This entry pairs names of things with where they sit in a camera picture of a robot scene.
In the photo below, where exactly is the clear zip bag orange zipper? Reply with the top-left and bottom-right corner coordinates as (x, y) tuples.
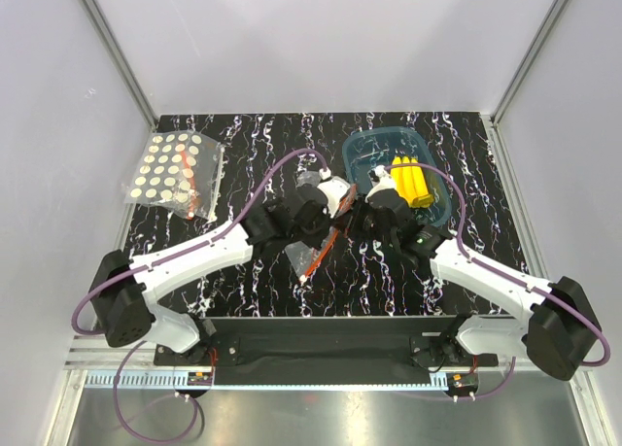
(285, 171), (357, 285)

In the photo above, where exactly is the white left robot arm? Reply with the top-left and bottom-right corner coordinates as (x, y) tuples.
(90, 192), (339, 364)

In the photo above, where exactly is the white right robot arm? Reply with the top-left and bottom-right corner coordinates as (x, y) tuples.
(336, 190), (603, 381)

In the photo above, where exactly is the clear bag with round stickers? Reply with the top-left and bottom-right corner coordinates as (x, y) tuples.
(124, 130), (225, 222)

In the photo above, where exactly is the yellow toy banana bunch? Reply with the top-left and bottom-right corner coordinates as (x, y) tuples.
(391, 156), (433, 208)

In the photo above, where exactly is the teal transparent plastic container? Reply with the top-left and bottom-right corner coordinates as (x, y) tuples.
(342, 126), (452, 227)

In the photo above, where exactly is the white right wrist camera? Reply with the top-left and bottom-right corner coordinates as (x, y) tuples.
(365, 165), (398, 208)

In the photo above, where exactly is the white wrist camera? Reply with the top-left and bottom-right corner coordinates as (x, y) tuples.
(317, 168), (351, 218)
(365, 165), (398, 208)

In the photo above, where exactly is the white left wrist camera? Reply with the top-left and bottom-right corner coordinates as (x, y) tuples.
(317, 168), (351, 218)

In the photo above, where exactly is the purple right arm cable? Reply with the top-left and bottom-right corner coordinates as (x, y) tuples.
(378, 162), (611, 401)

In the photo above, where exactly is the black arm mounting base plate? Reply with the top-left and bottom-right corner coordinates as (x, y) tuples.
(153, 315), (531, 390)

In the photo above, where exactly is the right aluminium frame post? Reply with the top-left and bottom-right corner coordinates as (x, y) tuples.
(491, 0), (583, 126)

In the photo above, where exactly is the aluminium frame post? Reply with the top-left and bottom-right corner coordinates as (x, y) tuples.
(491, 0), (583, 126)
(80, 0), (159, 129)

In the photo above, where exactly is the left aluminium frame post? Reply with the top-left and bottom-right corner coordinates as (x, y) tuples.
(80, 0), (159, 129)

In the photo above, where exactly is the aluminium frame rail front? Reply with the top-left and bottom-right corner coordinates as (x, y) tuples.
(63, 332), (595, 392)

